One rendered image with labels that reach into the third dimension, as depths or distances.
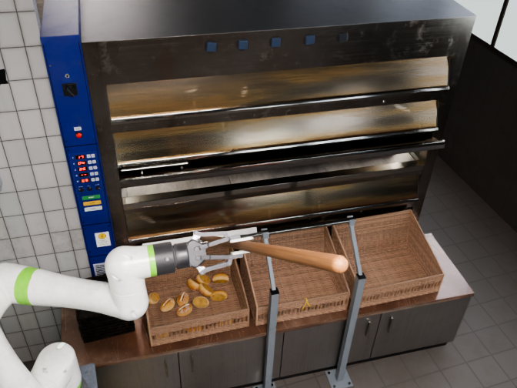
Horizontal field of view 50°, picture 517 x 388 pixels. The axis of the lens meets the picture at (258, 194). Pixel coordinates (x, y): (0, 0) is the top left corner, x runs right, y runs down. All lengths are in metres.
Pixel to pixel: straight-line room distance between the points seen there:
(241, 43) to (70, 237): 1.41
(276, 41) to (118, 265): 1.50
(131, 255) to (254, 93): 1.44
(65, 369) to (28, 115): 1.22
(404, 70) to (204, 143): 1.12
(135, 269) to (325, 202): 1.97
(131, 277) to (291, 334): 1.81
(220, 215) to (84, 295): 1.62
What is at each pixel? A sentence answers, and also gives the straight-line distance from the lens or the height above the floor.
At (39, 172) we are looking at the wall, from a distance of 2.95.
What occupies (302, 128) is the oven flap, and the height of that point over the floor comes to 1.54.
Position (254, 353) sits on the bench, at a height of 0.40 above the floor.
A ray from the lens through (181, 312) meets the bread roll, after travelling 3.23.
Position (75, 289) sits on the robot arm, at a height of 1.85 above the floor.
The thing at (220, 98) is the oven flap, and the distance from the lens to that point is 2.79.
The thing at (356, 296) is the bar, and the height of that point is 0.81.
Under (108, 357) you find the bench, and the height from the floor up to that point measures 0.58.
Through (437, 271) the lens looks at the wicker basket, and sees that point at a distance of 3.55.
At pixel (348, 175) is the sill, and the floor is 1.17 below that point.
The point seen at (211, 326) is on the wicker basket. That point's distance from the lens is 3.21.
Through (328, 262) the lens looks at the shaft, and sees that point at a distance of 0.93.
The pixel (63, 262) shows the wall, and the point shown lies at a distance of 3.35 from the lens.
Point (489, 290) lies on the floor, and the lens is 4.59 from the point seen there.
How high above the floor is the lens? 3.11
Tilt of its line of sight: 38 degrees down
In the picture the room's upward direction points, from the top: 3 degrees clockwise
